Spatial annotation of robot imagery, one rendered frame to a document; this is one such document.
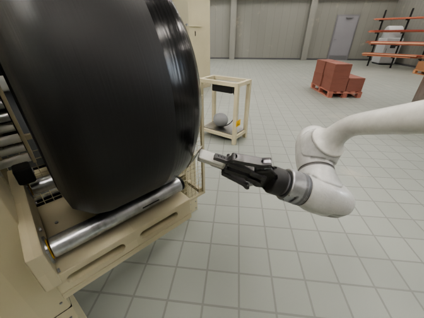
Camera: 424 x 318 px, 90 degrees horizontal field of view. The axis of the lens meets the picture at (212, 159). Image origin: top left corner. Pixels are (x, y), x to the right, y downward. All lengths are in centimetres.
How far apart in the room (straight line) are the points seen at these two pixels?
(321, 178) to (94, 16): 58
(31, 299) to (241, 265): 112
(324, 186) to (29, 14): 63
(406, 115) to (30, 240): 74
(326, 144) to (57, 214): 83
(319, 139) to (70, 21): 60
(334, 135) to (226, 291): 110
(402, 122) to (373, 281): 137
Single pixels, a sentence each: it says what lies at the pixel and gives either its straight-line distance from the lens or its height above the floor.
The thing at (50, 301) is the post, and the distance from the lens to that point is 80.
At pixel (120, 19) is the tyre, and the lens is 38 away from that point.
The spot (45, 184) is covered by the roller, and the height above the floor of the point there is 91.
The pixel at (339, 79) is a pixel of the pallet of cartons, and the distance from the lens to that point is 590.
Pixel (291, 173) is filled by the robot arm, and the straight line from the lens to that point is 59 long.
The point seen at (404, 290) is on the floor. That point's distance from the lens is 185.
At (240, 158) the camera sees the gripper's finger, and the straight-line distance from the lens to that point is 52.
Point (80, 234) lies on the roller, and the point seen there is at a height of 91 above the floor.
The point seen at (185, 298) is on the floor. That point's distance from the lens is 145.
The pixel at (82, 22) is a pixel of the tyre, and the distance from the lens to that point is 36.
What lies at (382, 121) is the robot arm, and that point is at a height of 114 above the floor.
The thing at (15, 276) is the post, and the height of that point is 82.
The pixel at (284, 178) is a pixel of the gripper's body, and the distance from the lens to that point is 57.
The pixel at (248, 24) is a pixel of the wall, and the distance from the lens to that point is 1415.
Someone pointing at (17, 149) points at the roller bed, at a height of 96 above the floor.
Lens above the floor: 129
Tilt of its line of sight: 30 degrees down
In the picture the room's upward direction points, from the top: straight up
